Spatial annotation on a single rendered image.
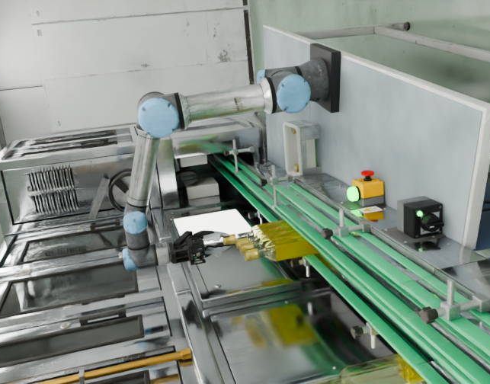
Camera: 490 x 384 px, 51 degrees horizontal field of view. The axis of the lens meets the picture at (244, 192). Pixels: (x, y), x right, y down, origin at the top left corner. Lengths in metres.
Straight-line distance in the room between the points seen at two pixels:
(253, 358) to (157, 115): 0.74
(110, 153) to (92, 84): 2.76
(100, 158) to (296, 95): 1.35
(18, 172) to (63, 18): 2.88
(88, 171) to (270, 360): 1.60
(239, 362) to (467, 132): 0.81
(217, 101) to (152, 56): 3.84
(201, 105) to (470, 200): 0.80
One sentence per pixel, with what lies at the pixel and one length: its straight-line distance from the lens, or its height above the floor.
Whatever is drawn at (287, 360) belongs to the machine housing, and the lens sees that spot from 1.43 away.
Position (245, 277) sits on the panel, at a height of 1.15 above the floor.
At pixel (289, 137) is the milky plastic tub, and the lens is 2.12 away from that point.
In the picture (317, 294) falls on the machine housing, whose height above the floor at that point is 0.94.
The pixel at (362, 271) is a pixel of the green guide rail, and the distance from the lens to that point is 1.36.
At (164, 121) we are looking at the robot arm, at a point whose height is 1.36.
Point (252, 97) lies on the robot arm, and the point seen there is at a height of 1.08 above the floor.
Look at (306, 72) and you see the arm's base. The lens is 1.78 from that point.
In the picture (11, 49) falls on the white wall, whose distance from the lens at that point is 5.92.
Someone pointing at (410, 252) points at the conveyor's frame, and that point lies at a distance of 1.26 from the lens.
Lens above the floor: 1.49
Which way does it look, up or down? 12 degrees down
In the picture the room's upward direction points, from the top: 99 degrees counter-clockwise
